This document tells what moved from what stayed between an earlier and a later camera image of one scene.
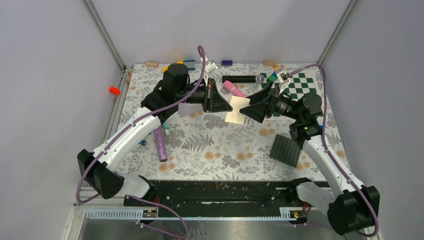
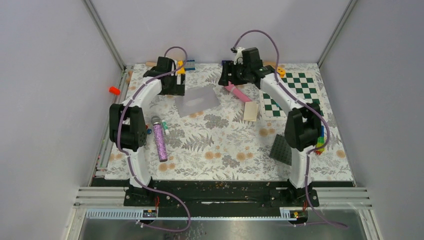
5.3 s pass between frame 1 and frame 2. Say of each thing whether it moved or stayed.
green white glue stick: stayed
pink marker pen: stayed
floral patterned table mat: stayed
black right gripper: moved
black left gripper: moved
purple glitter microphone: stayed
